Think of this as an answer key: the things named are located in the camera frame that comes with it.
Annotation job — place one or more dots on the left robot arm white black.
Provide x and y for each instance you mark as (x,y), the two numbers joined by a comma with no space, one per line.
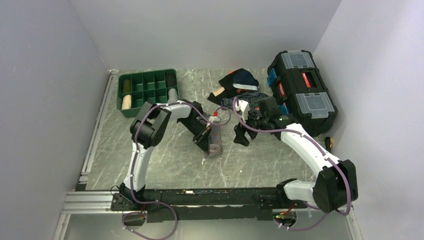
(147,131)

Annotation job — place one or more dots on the aluminium frame rail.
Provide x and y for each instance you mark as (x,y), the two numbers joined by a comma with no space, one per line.
(99,202)

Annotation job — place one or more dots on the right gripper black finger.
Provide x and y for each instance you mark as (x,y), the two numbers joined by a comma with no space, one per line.
(240,137)
(252,133)

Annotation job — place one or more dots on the grey striped rolled underwear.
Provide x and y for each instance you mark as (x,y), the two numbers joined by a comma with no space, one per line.
(172,95)

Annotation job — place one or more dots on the black underwear tan patch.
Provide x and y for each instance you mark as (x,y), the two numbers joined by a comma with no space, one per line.
(226,89)

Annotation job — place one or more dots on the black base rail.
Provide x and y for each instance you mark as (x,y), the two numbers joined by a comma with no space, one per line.
(260,203)

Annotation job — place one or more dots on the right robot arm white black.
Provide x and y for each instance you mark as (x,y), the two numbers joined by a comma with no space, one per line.
(335,187)

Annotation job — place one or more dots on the grey striped underwear orange trim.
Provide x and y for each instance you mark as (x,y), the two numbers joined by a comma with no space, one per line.
(215,142)

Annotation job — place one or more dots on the cream rolled underwear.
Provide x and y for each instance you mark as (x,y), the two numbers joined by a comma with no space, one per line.
(126,102)

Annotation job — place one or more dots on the black toolbox clear lids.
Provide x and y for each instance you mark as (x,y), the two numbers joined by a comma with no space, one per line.
(296,82)

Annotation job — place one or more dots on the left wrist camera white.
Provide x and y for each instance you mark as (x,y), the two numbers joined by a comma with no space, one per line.
(213,119)

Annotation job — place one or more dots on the black rolled underwear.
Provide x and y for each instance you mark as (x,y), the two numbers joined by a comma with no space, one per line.
(170,80)

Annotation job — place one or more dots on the green divided organizer tray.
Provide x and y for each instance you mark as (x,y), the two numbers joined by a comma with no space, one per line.
(147,86)

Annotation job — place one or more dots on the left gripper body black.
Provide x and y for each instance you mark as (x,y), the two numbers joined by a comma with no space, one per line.
(199,132)

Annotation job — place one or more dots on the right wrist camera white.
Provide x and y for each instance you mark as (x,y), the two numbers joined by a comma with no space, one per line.
(242,108)

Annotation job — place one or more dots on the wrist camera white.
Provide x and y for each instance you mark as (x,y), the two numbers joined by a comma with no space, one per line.
(242,108)
(213,119)

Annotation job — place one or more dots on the olive rolled underwear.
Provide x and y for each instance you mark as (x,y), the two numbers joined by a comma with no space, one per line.
(126,86)

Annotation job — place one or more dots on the dark navy underwear white band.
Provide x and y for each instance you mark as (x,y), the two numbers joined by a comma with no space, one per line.
(243,79)

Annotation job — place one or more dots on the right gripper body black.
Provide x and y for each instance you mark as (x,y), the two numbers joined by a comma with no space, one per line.
(257,123)

